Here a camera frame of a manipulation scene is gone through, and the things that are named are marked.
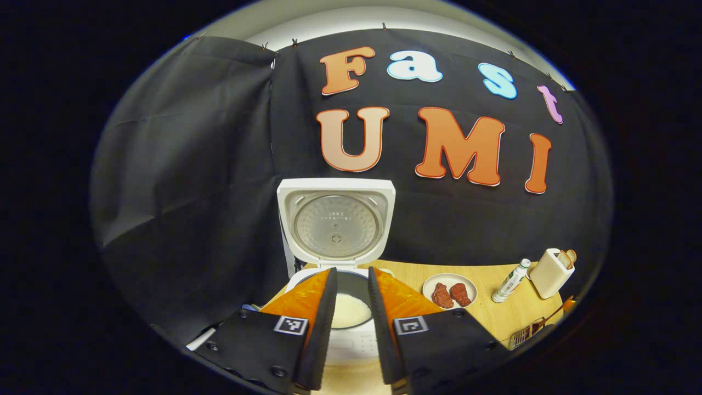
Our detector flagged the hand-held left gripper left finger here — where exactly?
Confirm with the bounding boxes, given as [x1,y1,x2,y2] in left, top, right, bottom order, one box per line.
[193,268,338,394]

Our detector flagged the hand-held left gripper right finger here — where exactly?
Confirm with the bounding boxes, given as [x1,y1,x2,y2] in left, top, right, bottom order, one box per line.
[367,267,511,395]

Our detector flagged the white rice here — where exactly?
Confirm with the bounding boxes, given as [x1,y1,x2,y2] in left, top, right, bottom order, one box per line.
[333,294,372,329]

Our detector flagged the white rice cooker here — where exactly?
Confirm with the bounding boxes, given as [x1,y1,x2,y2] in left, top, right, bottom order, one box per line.
[276,177,397,367]

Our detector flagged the metal wire chopstick holder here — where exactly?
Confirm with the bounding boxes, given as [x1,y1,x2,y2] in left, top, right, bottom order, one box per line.
[507,317,549,352]

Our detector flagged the brown wooden spoon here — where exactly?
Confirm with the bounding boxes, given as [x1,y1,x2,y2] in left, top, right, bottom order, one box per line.
[526,296,576,336]

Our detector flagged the white round plate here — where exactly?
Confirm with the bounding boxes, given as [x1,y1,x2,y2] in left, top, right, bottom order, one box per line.
[422,273,478,311]

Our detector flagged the white green drink bottle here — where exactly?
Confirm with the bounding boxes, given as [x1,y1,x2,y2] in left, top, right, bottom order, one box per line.
[491,258,531,303]

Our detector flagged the cream toaster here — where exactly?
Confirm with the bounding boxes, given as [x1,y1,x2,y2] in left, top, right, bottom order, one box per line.
[529,248,576,300]

